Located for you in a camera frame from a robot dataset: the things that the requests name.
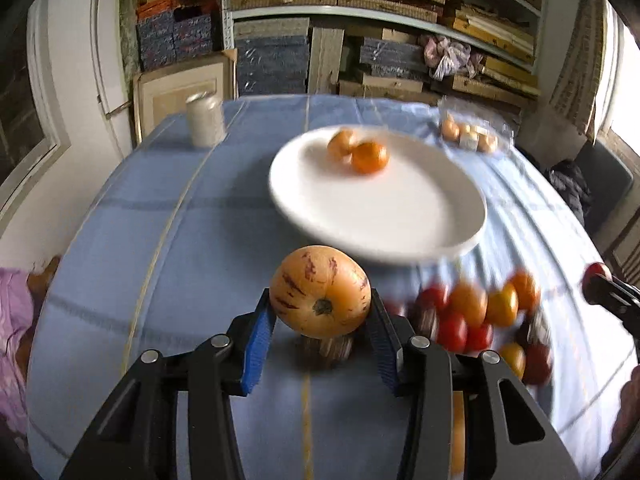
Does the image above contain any metal storage shelf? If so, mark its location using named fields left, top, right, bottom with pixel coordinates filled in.
left=221, top=0, right=541, bottom=110

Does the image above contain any orange mandarin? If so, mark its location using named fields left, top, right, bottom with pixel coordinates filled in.
left=350, top=141, right=390, bottom=174

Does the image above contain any pink plastic bag on shelf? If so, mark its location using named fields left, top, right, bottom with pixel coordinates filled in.
left=419, top=35, right=484, bottom=81

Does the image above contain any striped yellow pepino melon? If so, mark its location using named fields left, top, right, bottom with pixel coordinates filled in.
left=269, top=245, right=372, bottom=339

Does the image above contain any white oval plate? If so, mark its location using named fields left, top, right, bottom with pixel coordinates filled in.
left=268, top=125, right=487, bottom=266

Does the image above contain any blue checked tablecloth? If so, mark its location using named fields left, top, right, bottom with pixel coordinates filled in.
left=26, top=96, right=637, bottom=479

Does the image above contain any clear plastic fruit punnet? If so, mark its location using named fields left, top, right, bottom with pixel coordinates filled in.
left=437, top=96, right=516, bottom=155

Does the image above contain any pink cloth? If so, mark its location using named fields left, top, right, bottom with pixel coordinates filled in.
left=0, top=268, right=34, bottom=436

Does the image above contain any dark clothes pile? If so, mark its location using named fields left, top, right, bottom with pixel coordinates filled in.
left=544, top=159, right=592, bottom=226

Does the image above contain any small red cherry tomato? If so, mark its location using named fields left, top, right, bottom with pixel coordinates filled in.
left=582, top=262, right=612, bottom=285

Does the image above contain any person right hand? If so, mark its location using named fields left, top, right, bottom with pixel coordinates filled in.
left=601, top=366, right=639, bottom=469

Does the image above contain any dark patterned passion fruit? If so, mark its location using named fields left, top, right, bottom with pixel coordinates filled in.
left=302, top=336, right=354, bottom=367

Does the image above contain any pale striped fruit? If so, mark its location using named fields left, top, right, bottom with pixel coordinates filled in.
left=326, top=129, right=358, bottom=164

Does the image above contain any framed picture leaning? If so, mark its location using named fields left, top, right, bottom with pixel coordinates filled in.
left=132, top=49, right=238, bottom=144

